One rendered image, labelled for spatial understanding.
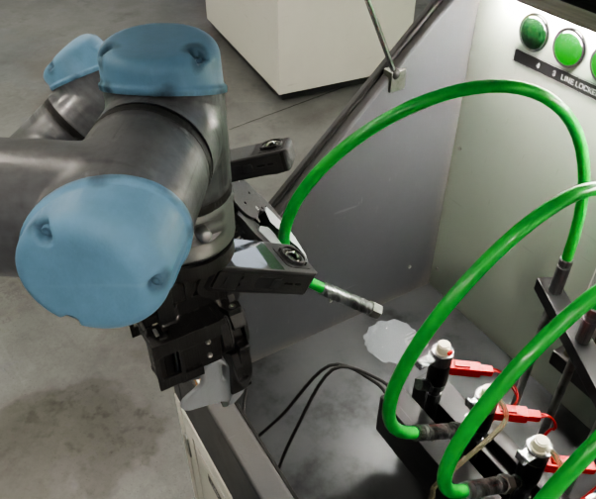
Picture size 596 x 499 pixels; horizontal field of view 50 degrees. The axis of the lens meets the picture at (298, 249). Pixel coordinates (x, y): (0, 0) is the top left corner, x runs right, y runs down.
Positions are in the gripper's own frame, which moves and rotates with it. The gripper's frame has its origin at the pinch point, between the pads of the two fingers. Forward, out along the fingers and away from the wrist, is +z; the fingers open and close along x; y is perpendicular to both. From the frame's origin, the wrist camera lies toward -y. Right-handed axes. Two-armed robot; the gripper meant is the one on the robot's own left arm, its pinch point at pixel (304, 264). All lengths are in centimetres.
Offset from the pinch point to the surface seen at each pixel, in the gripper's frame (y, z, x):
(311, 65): 36, 14, -297
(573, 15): -41.2, 1.5, -16.1
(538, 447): -10.2, 27.9, 14.2
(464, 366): -6.0, 23.9, 0.8
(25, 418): 139, 12, -80
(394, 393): -5.1, 9.4, 18.8
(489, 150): -23.1, 15.1, -31.8
